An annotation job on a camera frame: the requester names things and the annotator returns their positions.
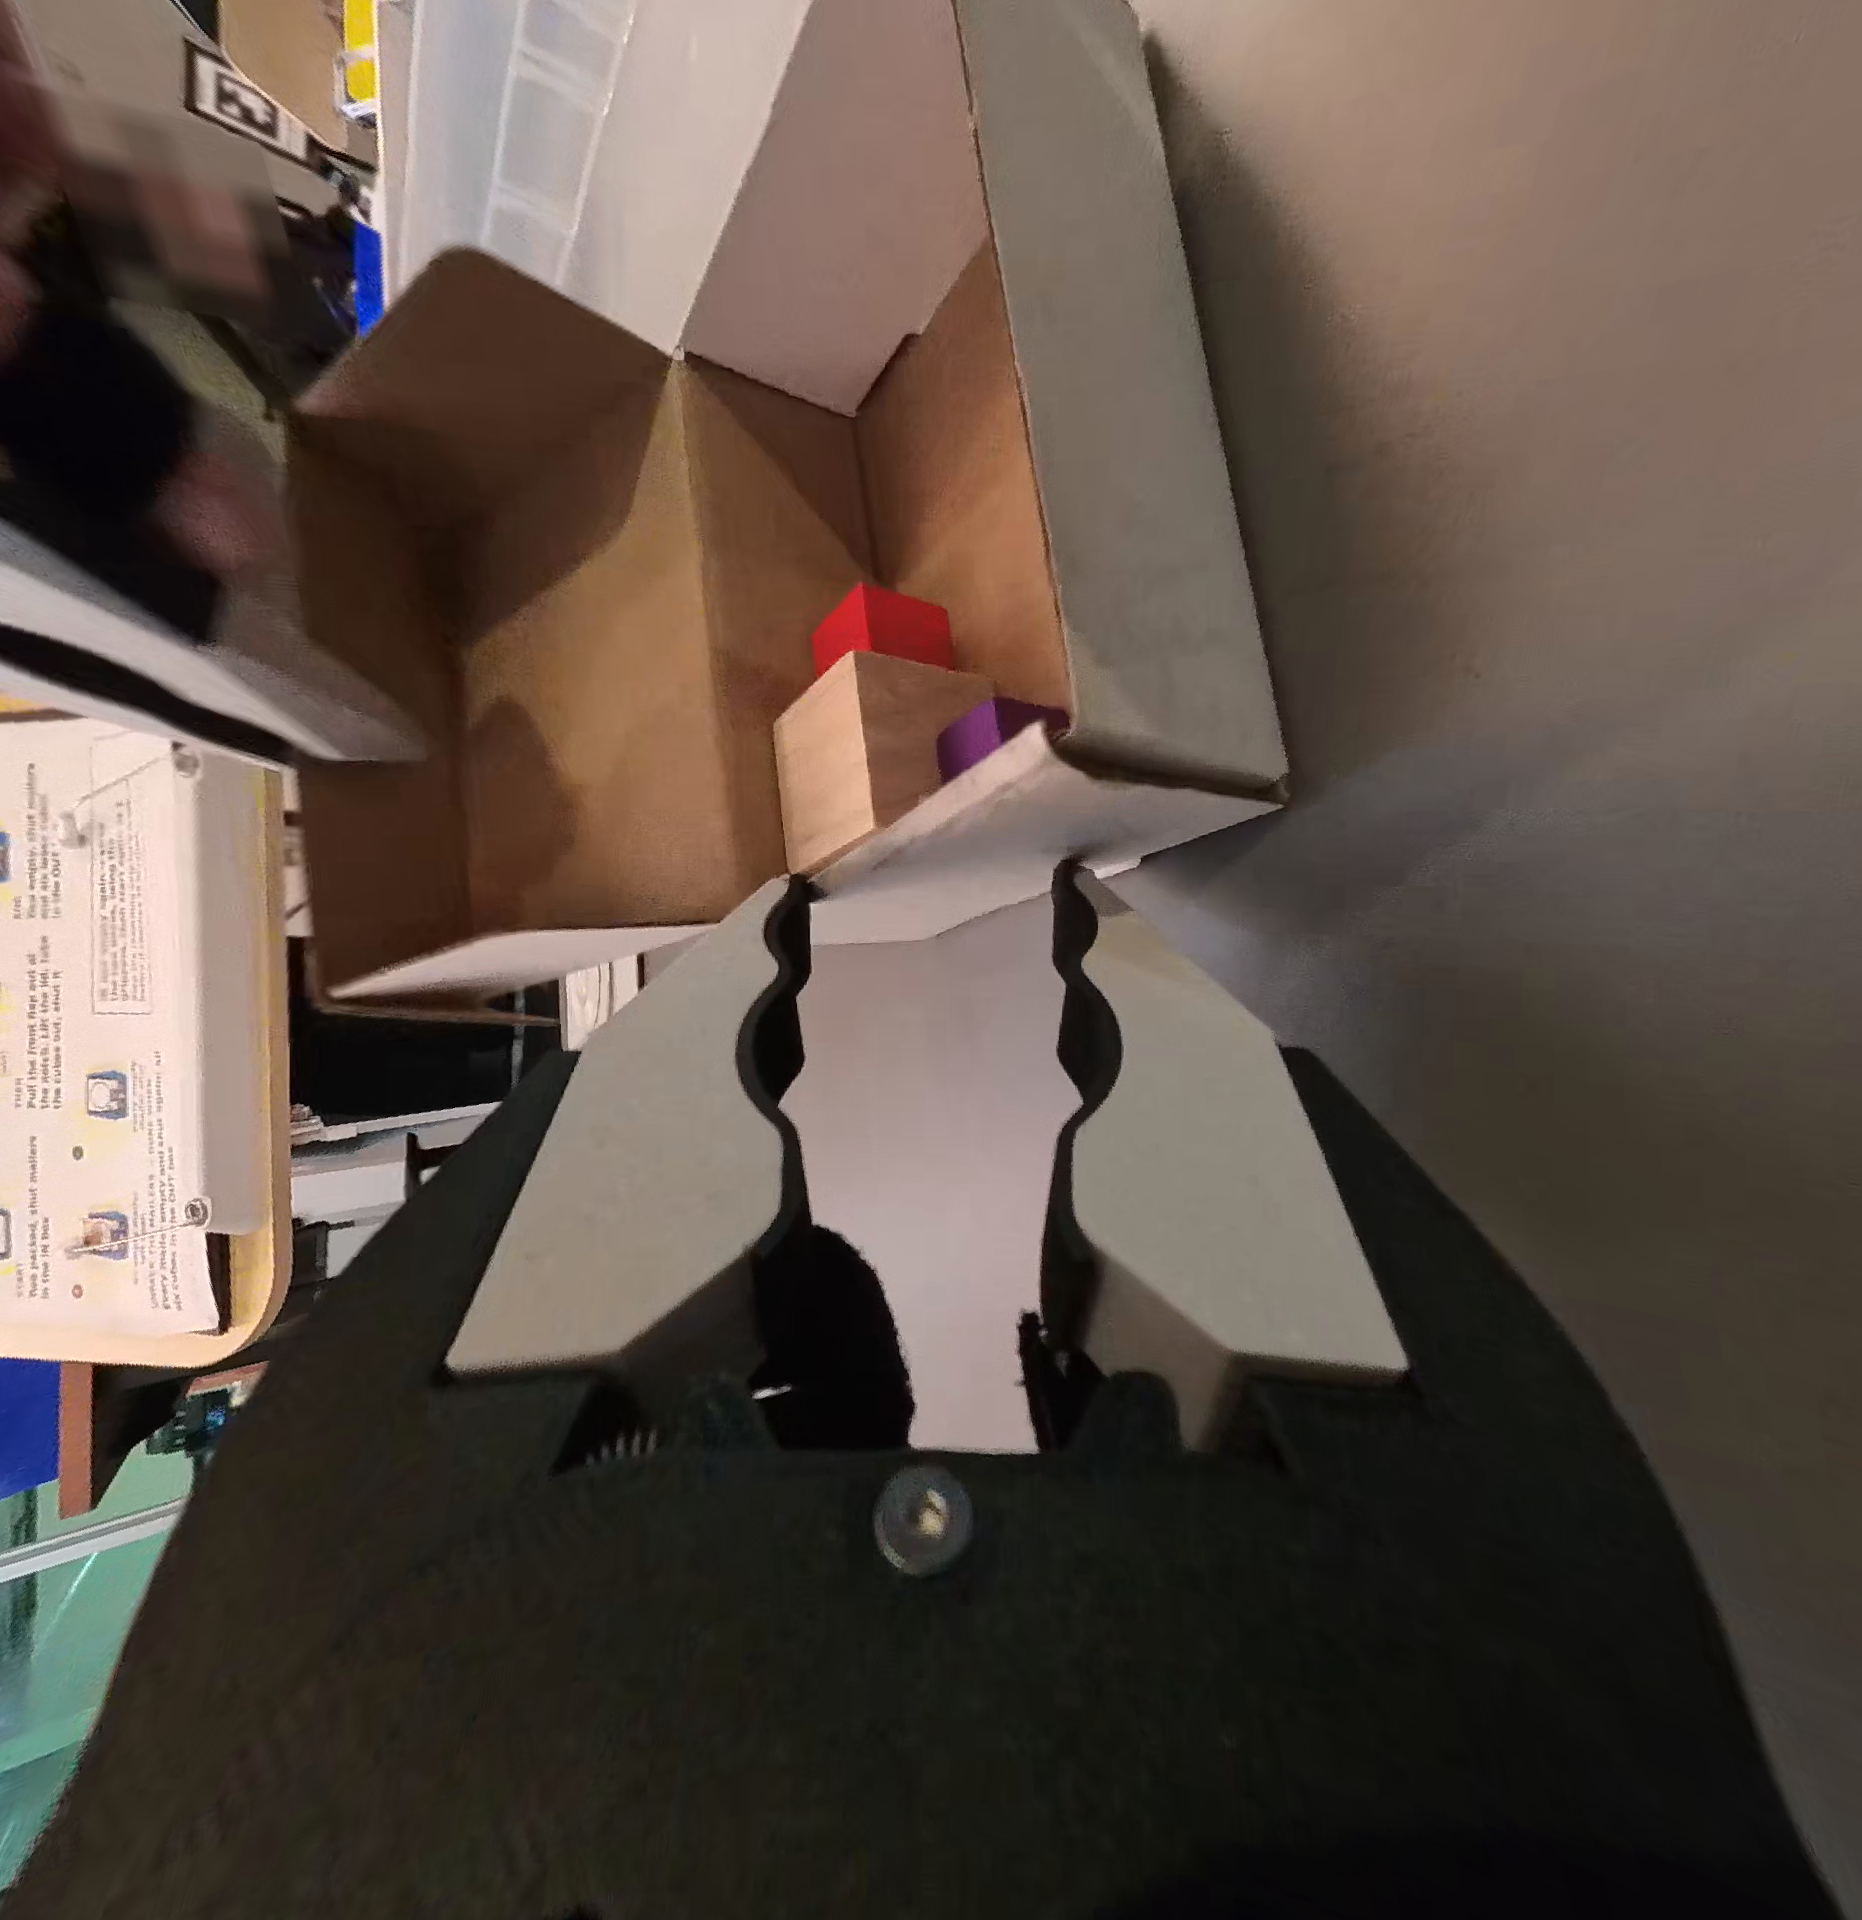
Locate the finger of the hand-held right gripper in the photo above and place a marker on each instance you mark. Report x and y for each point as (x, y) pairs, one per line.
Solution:
(270, 682)

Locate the white cardboard box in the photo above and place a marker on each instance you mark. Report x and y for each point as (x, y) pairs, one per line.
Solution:
(572, 674)

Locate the clear plastic storage bin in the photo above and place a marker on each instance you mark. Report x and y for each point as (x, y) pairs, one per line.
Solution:
(540, 119)

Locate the instruction poster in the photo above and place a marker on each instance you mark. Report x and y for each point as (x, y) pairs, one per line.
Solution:
(60, 975)

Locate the brown box with black tag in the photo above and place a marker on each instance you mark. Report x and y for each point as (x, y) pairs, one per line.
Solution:
(279, 76)

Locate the purple cube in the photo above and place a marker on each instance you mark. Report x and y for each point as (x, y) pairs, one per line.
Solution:
(984, 734)

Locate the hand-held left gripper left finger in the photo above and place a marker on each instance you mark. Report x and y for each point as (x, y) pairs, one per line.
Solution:
(632, 1185)

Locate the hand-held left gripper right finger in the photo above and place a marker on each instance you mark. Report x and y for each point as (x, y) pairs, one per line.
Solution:
(1230, 1198)

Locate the red cube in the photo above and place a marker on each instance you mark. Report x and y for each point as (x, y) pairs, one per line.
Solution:
(878, 621)

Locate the person's right hand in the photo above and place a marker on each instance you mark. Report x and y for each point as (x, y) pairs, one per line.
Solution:
(10, 151)

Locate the light wooden board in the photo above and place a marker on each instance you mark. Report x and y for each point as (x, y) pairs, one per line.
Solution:
(264, 1306)

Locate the large plain wooden cube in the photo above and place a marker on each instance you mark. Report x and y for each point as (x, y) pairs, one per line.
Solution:
(857, 765)

